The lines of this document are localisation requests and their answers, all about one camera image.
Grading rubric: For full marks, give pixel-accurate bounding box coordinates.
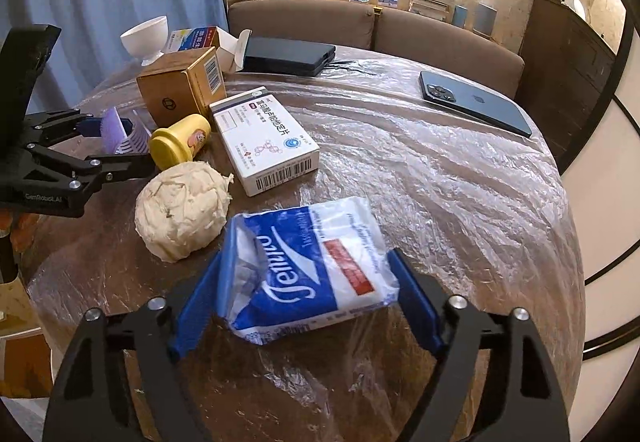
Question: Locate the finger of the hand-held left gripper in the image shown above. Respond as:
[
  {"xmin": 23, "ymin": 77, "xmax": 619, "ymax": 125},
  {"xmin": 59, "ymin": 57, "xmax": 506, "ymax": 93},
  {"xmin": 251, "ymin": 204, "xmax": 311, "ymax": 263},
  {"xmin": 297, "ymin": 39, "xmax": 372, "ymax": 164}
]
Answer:
[
  {"xmin": 25, "ymin": 141, "xmax": 157, "ymax": 189},
  {"xmin": 21, "ymin": 108, "xmax": 136, "ymax": 145}
]

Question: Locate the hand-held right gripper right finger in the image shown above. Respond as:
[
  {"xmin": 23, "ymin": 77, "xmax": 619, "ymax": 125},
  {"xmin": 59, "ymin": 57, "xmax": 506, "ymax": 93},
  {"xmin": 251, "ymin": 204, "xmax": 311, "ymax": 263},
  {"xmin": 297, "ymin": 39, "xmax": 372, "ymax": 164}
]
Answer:
[{"xmin": 387, "ymin": 248, "xmax": 571, "ymax": 442}]

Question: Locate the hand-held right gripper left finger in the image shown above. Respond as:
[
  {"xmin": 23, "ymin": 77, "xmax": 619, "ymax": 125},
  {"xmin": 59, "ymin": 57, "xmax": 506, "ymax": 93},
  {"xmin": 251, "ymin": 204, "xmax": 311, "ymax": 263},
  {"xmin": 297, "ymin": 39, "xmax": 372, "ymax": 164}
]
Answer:
[{"xmin": 42, "ymin": 249, "xmax": 227, "ymax": 442}]

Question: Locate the yellow plastic cup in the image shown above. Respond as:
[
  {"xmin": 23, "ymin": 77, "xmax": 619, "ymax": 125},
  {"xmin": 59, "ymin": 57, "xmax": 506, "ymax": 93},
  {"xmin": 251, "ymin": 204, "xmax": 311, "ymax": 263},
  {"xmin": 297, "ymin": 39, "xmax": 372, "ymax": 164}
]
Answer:
[{"xmin": 148, "ymin": 113, "xmax": 213, "ymax": 172}]

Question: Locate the golden brown cardboard box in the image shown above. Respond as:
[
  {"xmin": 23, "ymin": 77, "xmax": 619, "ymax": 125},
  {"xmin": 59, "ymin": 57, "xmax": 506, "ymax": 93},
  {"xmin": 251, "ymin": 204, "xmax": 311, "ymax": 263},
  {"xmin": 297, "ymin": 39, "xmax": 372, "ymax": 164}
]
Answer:
[{"xmin": 135, "ymin": 46, "xmax": 229, "ymax": 126}]

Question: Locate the blue white tissue pack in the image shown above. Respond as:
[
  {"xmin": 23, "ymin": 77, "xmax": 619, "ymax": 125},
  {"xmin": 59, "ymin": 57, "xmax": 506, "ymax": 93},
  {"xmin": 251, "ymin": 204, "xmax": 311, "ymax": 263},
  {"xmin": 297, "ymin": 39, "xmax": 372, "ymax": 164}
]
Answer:
[{"xmin": 215, "ymin": 195, "xmax": 401, "ymax": 347}]

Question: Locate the crumpled beige paper ball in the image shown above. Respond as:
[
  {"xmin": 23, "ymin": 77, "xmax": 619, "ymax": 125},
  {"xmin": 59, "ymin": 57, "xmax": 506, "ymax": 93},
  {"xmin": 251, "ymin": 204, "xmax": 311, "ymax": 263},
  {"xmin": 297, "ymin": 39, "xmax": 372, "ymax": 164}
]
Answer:
[{"xmin": 134, "ymin": 161, "xmax": 236, "ymax": 264}]

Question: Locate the white footed cup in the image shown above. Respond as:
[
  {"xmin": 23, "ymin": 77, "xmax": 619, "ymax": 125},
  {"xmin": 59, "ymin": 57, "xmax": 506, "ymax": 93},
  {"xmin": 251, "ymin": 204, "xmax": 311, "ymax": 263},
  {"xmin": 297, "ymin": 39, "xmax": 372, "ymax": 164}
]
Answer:
[{"xmin": 120, "ymin": 15, "xmax": 174, "ymax": 68}]

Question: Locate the open blue white box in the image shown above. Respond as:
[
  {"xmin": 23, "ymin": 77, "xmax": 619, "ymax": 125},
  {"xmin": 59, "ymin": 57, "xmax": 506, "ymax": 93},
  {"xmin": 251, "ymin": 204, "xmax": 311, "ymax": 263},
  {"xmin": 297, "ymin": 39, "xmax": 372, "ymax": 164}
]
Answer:
[{"xmin": 167, "ymin": 25, "xmax": 254, "ymax": 74}]

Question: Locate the white medicine box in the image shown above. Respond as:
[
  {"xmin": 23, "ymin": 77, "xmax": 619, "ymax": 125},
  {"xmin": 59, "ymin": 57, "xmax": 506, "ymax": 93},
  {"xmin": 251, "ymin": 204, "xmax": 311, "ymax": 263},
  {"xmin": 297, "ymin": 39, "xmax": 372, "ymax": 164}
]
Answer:
[{"xmin": 208, "ymin": 86, "xmax": 321, "ymax": 197}]

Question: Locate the black foldable phone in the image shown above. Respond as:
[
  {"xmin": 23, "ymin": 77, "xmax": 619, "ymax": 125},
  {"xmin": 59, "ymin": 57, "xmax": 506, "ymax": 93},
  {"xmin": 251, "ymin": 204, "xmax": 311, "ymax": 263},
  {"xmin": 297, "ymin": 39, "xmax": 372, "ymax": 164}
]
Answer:
[{"xmin": 241, "ymin": 36, "xmax": 337, "ymax": 78}]

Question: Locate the cream rug with black rings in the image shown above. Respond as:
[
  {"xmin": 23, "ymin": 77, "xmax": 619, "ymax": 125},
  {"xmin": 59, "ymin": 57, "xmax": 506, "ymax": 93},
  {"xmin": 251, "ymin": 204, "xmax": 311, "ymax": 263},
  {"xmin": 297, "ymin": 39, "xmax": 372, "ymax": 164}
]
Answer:
[{"xmin": 559, "ymin": 91, "xmax": 640, "ymax": 364}]

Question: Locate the blue smartphone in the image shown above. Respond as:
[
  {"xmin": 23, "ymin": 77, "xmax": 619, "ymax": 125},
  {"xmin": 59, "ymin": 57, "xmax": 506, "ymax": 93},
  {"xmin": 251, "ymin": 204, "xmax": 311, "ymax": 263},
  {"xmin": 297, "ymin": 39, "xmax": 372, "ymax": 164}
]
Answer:
[{"xmin": 418, "ymin": 70, "xmax": 534, "ymax": 139}]

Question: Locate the brown sofa back cushion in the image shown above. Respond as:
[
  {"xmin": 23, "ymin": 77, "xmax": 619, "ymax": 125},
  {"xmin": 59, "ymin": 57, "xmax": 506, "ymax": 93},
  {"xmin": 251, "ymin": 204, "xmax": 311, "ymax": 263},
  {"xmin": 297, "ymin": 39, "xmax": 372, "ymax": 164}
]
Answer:
[
  {"xmin": 227, "ymin": 0, "xmax": 376, "ymax": 51},
  {"xmin": 373, "ymin": 9, "xmax": 525, "ymax": 99}
]

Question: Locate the dark wooden cabinet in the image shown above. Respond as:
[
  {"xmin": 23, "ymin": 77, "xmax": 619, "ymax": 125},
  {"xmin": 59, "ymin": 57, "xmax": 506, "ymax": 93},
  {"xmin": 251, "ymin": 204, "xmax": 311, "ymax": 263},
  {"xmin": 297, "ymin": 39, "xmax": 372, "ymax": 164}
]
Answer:
[{"xmin": 517, "ymin": 0, "xmax": 619, "ymax": 174}]

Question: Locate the large grey cylinder speaker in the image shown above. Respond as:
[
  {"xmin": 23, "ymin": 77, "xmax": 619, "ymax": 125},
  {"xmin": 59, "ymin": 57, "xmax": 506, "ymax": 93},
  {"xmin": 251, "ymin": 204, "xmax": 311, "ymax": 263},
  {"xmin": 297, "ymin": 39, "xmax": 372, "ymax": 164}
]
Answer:
[{"xmin": 472, "ymin": 2, "xmax": 497, "ymax": 38}]

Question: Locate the stack of books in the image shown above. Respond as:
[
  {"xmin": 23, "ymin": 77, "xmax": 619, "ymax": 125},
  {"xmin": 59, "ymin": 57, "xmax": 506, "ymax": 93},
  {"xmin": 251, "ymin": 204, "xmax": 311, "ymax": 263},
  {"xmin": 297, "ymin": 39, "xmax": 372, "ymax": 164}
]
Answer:
[{"xmin": 409, "ymin": 0, "xmax": 456, "ymax": 21}]

